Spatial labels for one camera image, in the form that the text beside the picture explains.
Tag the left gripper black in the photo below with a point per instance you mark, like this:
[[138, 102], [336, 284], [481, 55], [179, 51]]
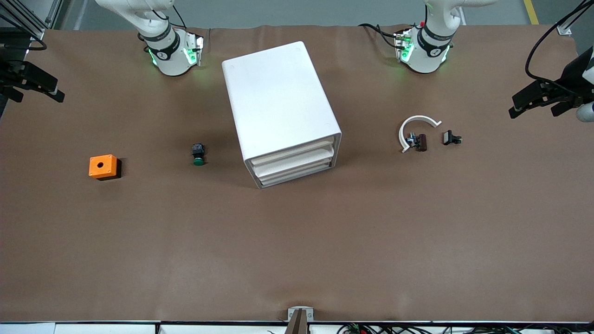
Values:
[[569, 79]]

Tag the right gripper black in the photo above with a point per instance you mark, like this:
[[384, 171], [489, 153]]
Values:
[[14, 73]]

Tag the green push button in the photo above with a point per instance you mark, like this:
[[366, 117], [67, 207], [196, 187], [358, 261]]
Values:
[[198, 160]]

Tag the white plastic drawer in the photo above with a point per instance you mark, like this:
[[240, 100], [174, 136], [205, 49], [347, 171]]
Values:
[[292, 152], [295, 172], [293, 162]]

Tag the right arm silver base panel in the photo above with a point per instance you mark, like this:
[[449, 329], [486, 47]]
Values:
[[196, 48]]

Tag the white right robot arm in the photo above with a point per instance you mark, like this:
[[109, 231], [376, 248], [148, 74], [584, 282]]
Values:
[[171, 60]]

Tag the left arm silver base panel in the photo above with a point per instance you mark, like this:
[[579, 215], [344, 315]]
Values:
[[402, 46]]

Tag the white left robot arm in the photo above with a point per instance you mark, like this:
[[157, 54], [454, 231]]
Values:
[[429, 55]]

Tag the white plastic drawer cabinet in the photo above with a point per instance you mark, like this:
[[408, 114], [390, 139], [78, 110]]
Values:
[[278, 93]]

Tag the small black component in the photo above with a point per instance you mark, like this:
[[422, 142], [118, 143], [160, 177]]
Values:
[[448, 137]]

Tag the orange box with hole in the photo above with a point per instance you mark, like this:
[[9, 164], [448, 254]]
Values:
[[103, 169]]

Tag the brown component with metal part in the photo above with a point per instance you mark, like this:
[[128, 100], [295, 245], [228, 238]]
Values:
[[421, 143]]

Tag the brown table mat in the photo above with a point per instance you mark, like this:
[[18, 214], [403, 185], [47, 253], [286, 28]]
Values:
[[139, 255]]

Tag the aluminium frame profile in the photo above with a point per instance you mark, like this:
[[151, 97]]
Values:
[[53, 14], [564, 28], [37, 33]]

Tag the white table edge rail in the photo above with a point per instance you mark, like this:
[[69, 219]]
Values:
[[93, 329]]

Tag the grey metal clamp bracket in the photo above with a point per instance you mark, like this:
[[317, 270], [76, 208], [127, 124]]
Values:
[[292, 311]]

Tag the dark camera stand post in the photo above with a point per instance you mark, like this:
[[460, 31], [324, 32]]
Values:
[[298, 324]]

